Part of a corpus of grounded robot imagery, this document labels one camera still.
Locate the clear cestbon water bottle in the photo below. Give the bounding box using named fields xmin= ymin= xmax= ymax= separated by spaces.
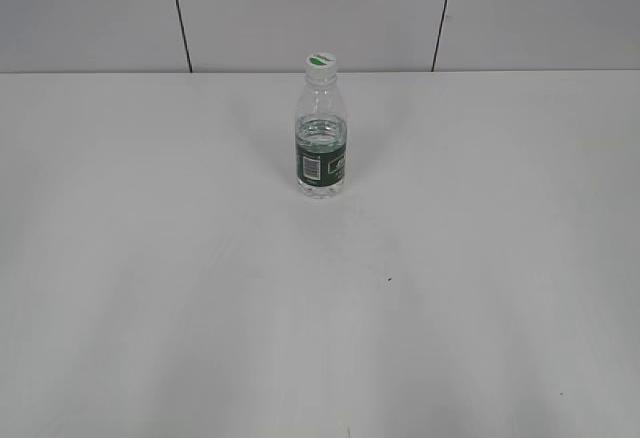
xmin=294 ymin=70 xmax=348 ymax=199

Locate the white green bottle cap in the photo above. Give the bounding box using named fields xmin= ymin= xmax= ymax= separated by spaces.
xmin=305 ymin=53 xmax=337 ymax=80

